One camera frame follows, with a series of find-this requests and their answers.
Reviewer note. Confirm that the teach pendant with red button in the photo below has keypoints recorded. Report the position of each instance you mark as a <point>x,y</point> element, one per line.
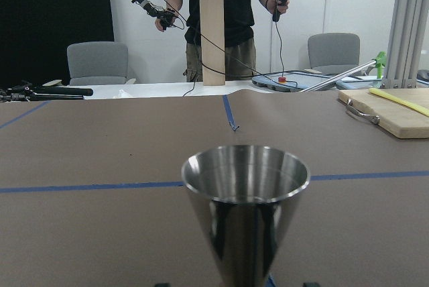
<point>288,81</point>

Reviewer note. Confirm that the steel double jigger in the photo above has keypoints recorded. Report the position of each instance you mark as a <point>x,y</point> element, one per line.
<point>244,197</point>

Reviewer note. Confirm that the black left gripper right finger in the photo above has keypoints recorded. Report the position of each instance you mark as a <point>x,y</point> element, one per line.
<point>310,284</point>

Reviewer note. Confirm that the bamboo cutting board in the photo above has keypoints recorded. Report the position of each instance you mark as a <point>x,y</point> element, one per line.
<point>401,121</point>

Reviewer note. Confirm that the person in black shirt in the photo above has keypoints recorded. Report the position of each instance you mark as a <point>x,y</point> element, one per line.
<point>240,54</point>

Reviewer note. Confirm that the grey chair left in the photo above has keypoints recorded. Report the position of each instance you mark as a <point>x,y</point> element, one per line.
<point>97,63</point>

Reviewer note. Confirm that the grey chair right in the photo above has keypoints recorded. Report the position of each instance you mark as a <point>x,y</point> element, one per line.
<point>333,53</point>

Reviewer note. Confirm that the aluminium frame post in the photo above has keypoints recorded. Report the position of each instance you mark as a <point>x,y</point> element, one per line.
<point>406,37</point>

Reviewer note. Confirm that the wooden post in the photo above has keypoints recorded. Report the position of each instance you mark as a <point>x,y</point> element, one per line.
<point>212,31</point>

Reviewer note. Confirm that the grey chair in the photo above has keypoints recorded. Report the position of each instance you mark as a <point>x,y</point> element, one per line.
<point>97,63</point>
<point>333,53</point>

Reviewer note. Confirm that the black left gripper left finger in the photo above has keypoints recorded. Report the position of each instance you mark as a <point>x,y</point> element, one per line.
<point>162,284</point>

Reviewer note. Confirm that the yellow plastic knife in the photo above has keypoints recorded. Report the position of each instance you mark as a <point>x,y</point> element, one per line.
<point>413,106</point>

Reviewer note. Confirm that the black tripod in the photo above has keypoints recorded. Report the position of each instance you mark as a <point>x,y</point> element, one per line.
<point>29,92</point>

